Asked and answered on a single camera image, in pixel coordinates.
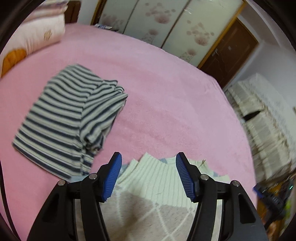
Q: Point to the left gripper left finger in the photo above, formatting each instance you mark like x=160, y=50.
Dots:
x=56, y=220

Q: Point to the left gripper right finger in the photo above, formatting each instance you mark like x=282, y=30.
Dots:
x=239, y=218

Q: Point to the grey diamond knit sweater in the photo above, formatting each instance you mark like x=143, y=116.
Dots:
x=148, y=202

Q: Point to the cream lace covered furniture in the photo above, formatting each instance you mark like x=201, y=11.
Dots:
x=269, y=123

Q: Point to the striped folded garment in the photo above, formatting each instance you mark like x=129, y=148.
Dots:
x=68, y=124

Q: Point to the pink bed blanket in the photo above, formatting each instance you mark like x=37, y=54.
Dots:
x=171, y=107

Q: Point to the dark brown wooden door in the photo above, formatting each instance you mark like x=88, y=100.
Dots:
x=230, y=54

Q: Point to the pink cartoon folded quilt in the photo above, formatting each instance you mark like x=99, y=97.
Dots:
x=30, y=37

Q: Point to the floral sliding wardrobe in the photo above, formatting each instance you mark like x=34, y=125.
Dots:
x=186, y=29

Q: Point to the dark wooden headboard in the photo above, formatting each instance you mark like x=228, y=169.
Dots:
x=72, y=12

